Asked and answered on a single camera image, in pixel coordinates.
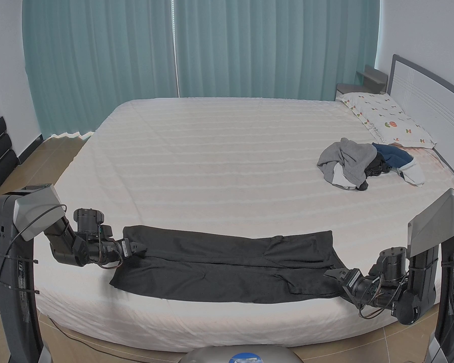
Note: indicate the black T-shirt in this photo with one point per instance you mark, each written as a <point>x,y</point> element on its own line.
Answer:
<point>219,270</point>

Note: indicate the grey bedside table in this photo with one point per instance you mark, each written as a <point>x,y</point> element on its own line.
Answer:
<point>363,81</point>

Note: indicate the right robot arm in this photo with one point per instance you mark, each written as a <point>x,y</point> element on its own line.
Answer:
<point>435,214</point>

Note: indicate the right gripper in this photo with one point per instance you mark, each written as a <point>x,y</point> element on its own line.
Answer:
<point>361,287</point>

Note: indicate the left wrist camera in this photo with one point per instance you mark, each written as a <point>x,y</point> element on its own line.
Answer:
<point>105,232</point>

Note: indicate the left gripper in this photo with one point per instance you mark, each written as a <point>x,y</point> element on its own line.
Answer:
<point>115,250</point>

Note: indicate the pile of clothes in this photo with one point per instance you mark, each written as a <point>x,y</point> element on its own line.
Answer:
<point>352,157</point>

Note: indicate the bed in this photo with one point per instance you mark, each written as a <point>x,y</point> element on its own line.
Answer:
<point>219,146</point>

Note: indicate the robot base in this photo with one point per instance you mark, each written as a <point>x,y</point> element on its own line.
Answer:
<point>212,356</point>

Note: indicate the blue-green curtain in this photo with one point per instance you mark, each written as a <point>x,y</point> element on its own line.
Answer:
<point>98,51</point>
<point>280,36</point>

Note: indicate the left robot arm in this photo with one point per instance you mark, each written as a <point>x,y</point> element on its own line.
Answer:
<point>34,202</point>

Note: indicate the white printed pillow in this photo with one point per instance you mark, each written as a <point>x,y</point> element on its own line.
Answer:
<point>387,119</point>

